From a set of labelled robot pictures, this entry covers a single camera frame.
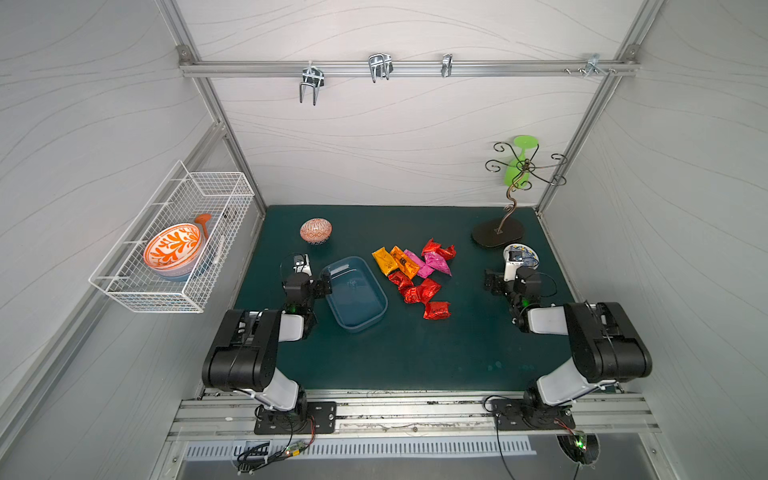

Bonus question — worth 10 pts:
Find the round black floor port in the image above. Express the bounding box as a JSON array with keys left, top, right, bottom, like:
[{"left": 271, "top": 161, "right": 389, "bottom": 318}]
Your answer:
[{"left": 557, "top": 434, "right": 600, "bottom": 466}]

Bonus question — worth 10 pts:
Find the white wire basket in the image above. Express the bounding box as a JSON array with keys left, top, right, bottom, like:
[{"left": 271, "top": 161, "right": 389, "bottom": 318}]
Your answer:
[{"left": 89, "top": 161, "right": 254, "bottom": 314}]

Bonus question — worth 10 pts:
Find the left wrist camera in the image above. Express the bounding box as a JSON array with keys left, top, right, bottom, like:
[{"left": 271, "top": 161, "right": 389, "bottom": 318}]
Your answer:
[{"left": 291, "top": 253, "right": 312, "bottom": 276}]

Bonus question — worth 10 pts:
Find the metal scroll hook stand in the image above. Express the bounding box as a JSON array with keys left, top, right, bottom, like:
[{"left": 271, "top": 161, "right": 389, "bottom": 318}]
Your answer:
[{"left": 471, "top": 141, "right": 568, "bottom": 249}]

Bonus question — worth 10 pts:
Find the blue plastic storage box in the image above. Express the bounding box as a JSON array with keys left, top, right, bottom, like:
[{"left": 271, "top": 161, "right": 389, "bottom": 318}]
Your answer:
[{"left": 322, "top": 256, "right": 389, "bottom": 333}]

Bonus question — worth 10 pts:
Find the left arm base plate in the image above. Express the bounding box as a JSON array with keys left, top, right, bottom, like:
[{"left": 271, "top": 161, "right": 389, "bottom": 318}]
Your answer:
[{"left": 253, "top": 401, "right": 338, "bottom": 435}]

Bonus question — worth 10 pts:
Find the white vent strip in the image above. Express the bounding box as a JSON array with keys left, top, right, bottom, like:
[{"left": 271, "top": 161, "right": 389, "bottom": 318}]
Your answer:
[{"left": 184, "top": 435, "right": 537, "bottom": 463}]

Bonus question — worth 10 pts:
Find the red patterned bowl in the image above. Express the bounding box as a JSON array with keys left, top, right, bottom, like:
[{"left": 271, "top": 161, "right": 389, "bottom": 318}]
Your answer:
[{"left": 299, "top": 218, "right": 333, "bottom": 245}]

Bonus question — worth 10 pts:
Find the metal double hook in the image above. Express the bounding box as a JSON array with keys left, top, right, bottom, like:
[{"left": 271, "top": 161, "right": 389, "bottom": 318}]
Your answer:
[{"left": 299, "top": 64, "right": 325, "bottom": 106}]

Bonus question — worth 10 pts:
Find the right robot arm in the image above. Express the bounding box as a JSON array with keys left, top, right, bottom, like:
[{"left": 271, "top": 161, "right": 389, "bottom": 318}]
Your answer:
[{"left": 484, "top": 266, "right": 653, "bottom": 408}]

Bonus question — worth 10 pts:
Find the horizontal aluminium rail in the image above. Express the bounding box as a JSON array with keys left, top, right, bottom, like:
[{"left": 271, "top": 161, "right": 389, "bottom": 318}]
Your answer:
[{"left": 179, "top": 58, "right": 641, "bottom": 80}]

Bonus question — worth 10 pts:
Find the blue yellow patterned bowl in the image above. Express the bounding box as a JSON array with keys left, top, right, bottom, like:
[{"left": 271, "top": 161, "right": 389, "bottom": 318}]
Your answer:
[{"left": 503, "top": 243, "right": 540, "bottom": 269}]

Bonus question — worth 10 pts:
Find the orange spoon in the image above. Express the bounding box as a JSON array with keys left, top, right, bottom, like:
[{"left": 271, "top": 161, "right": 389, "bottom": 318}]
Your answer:
[{"left": 194, "top": 213, "right": 212, "bottom": 239}]

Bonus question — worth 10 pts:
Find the orange white patterned bowl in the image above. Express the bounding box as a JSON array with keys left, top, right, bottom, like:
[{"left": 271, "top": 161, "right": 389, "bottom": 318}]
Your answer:
[{"left": 143, "top": 223, "right": 206, "bottom": 278}]

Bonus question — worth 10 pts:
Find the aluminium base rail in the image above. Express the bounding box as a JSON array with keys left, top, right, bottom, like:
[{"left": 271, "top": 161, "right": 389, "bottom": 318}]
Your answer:
[{"left": 166, "top": 389, "right": 661, "bottom": 441}]

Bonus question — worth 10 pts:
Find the small metal hook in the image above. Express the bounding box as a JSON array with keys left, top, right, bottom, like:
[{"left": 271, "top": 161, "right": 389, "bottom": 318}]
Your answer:
[{"left": 441, "top": 53, "right": 453, "bottom": 78}]

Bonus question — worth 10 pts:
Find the small magenta tea bag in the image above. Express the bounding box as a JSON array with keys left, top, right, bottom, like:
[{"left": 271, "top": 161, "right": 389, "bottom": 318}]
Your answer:
[{"left": 404, "top": 250, "right": 434, "bottom": 279}]

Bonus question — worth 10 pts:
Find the yellow tea bag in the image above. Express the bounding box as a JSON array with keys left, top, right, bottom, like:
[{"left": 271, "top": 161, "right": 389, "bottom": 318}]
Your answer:
[{"left": 372, "top": 247, "right": 399, "bottom": 276}]

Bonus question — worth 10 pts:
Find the green table mat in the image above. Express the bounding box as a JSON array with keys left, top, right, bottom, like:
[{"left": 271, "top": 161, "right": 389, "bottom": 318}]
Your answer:
[{"left": 236, "top": 205, "right": 570, "bottom": 391}]

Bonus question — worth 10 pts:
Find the metal wire hook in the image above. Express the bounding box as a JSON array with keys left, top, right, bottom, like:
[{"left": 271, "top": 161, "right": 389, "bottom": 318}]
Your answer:
[{"left": 368, "top": 53, "right": 394, "bottom": 83}]

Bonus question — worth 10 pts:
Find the large magenta tea bag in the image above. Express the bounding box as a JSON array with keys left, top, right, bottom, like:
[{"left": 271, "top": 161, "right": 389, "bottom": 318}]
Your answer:
[{"left": 424, "top": 251, "right": 452, "bottom": 276}]

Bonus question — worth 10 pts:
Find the green plastic goblet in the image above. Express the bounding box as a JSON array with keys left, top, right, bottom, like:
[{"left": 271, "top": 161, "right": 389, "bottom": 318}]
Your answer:
[{"left": 504, "top": 135, "right": 539, "bottom": 190}]

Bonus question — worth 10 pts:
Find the metal bracket hook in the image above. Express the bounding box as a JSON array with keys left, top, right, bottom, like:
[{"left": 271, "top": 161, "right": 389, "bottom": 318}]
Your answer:
[{"left": 564, "top": 54, "right": 617, "bottom": 78}]

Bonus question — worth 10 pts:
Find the red tea bag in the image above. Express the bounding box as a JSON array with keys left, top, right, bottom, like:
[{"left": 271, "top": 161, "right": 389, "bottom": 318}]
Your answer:
[
  {"left": 416, "top": 278, "right": 441, "bottom": 304},
  {"left": 421, "top": 239, "right": 441, "bottom": 256},
  {"left": 436, "top": 245, "right": 457, "bottom": 261},
  {"left": 400, "top": 286, "right": 422, "bottom": 304},
  {"left": 387, "top": 270, "right": 414, "bottom": 292},
  {"left": 423, "top": 302, "right": 451, "bottom": 320}
]

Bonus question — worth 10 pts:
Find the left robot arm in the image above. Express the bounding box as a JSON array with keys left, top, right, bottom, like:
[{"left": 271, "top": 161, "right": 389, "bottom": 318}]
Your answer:
[{"left": 201, "top": 272, "right": 332, "bottom": 417}]

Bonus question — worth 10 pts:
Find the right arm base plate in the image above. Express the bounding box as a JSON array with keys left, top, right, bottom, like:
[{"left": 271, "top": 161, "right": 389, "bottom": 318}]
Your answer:
[{"left": 485, "top": 396, "right": 576, "bottom": 432}]

